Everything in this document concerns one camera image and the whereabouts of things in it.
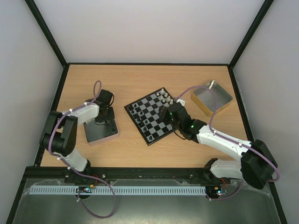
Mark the light blue cable duct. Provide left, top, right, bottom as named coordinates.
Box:
left=29, top=185, right=206, bottom=196

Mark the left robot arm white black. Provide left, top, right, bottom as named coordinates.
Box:
left=40, top=90, right=119, bottom=183

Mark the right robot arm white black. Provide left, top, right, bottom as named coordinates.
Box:
left=159, top=103, right=278, bottom=189

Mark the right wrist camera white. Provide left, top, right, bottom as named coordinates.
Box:
left=176, top=98, right=185, bottom=106

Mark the pink tin with black pieces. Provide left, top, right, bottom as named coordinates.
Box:
left=84, top=119, right=120, bottom=146

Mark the yellow empty tin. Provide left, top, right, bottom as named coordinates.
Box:
left=191, top=80, right=233, bottom=117

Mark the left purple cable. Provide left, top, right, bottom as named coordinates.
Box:
left=48, top=80, right=117, bottom=219

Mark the black aluminium frame rail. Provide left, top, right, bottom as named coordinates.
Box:
left=22, top=166, right=230, bottom=186

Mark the black grey chess board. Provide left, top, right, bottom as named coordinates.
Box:
left=124, top=88, right=174, bottom=146

